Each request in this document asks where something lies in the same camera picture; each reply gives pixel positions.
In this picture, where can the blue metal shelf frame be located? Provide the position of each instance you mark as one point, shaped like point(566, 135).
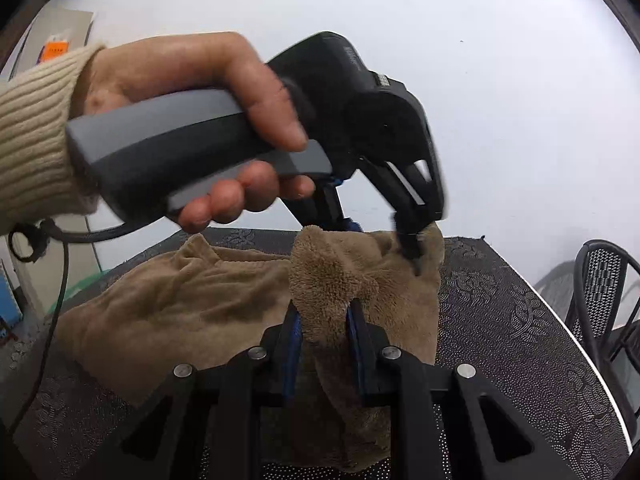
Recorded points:
point(9, 305)

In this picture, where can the person's left hand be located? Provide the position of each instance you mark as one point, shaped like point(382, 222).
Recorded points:
point(175, 70)

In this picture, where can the black mesh chair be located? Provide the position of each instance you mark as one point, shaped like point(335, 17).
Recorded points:
point(597, 280)

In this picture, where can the brown fleece garment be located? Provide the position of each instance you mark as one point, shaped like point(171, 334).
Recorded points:
point(200, 300)

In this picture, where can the black dotted tablecloth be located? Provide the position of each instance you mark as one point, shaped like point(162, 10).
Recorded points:
point(500, 335)

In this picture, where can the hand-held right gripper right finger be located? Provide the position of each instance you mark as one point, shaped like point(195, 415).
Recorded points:
point(356, 355)

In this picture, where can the person's left forearm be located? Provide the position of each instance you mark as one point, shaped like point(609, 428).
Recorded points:
point(35, 135)

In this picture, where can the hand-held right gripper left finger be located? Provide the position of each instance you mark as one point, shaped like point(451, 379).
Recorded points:
point(294, 355)

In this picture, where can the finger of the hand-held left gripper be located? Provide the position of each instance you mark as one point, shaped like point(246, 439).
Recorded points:
point(325, 210)
point(411, 245)

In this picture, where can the large beige cardboard box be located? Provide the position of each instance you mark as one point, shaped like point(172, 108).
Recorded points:
point(55, 25)

